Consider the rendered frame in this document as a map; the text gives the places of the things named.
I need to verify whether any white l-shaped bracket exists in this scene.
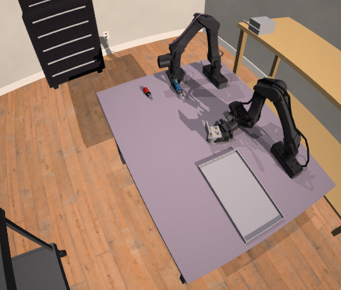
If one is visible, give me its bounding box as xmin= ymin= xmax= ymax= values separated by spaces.
xmin=205 ymin=121 xmax=222 ymax=139

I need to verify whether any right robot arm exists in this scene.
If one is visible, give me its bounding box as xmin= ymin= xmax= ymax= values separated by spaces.
xmin=157 ymin=13 xmax=228 ymax=84

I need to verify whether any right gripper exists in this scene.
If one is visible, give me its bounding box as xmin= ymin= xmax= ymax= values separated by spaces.
xmin=166 ymin=65 xmax=185 ymax=86

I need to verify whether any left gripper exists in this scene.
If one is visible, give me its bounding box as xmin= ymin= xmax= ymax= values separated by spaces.
xmin=214 ymin=111 xmax=239 ymax=143

